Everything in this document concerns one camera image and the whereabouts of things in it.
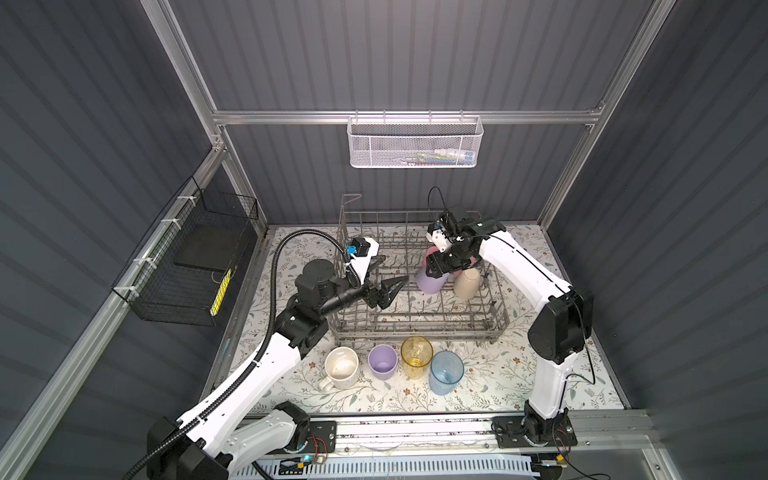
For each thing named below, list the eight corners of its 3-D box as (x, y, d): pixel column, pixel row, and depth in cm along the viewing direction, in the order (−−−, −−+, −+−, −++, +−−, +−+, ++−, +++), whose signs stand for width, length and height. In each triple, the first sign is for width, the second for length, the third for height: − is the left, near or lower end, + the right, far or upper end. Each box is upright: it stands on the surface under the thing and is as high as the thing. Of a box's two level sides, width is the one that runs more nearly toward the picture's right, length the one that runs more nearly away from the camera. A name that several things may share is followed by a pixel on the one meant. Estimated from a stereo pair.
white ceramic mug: (326, 394, 82) (319, 384, 75) (330, 358, 89) (325, 346, 81) (357, 394, 82) (354, 384, 75) (360, 358, 89) (357, 346, 81)
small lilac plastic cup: (367, 380, 84) (364, 368, 76) (373, 354, 88) (371, 341, 81) (393, 385, 83) (394, 374, 75) (398, 359, 87) (399, 346, 80)
